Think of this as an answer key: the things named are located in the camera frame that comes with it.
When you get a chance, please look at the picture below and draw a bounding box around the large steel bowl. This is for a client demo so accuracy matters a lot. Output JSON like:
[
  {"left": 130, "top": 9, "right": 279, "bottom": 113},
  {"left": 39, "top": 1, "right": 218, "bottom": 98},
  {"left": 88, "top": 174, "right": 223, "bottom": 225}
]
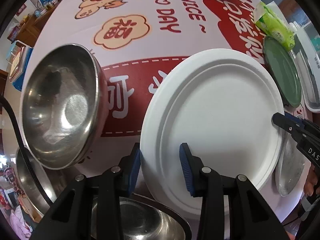
[{"left": 90, "top": 192, "right": 193, "bottom": 240}]

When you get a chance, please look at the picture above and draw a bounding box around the green plate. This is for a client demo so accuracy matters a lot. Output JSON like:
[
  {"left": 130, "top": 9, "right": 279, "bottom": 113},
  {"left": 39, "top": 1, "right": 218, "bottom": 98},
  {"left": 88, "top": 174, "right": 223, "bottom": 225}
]
[{"left": 263, "top": 36, "right": 302, "bottom": 108}]

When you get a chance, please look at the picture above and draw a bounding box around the small steel bowl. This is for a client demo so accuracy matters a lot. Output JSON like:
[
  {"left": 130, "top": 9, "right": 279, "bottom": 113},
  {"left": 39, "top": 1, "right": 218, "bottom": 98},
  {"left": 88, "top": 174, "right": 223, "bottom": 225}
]
[{"left": 16, "top": 150, "right": 65, "bottom": 216}]

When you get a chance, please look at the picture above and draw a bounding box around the white paper plate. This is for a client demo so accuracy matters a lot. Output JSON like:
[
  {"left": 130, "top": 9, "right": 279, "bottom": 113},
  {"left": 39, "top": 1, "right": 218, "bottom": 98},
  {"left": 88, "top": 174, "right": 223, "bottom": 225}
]
[{"left": 140, "top": 49, "right": 284, "bottom": 204}]

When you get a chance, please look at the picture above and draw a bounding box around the pink steel bowl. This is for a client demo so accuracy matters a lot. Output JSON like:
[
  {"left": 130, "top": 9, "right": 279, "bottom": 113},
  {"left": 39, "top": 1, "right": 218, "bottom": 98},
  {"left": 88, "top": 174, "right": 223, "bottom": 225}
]
[{"left": 22, "top": 43, "right": 108, "bottom": 170}]

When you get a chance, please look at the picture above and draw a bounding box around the person's right hand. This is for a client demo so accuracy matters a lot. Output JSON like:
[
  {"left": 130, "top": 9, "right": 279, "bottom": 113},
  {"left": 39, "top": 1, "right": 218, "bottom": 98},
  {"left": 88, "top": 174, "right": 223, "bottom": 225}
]
[{"left": 303, "top": 165, "right": 319, "bottom": 197}]

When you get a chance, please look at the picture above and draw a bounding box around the white sterilizer box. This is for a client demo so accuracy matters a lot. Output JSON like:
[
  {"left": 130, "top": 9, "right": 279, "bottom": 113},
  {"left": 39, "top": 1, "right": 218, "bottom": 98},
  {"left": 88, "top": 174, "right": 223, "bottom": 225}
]
[{"left": 289, "top": 22, "right": 319, "bottom": 113}]

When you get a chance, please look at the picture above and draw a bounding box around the green tissue pack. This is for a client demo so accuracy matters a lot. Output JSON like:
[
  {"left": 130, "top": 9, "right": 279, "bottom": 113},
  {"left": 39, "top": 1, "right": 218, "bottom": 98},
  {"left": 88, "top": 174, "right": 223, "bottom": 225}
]
[{"left": 253, "top": 1, "right": 295, "bottom": 51}]

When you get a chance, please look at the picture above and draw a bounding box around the stack of books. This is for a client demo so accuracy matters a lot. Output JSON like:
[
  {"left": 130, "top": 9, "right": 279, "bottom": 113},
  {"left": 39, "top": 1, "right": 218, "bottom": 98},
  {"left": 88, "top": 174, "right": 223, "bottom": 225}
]
[{"left": 9, "top": 46, "right": 28, "bottom": 82}]

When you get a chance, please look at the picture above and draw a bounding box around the blue plastic stool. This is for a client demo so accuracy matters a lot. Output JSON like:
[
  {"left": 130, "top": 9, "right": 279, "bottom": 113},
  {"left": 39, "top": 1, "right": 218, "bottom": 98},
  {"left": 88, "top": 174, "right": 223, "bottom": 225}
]
[{"left": 9, "top": 46, "right": 33, "bottom": 92}]

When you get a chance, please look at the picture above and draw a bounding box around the wooden tv cabinet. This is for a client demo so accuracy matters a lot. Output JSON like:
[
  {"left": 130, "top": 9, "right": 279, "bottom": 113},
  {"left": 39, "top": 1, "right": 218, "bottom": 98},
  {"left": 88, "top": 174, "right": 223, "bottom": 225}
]
[{"left": 16, "top": 3, "right": 59, "bottom": 47}]

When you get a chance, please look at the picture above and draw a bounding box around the black cable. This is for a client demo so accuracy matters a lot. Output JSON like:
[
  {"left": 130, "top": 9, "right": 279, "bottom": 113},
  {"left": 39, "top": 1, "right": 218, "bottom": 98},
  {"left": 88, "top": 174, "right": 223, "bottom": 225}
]
[{"left": 0, "top": 96, "right": 54, "bottom": 207}]

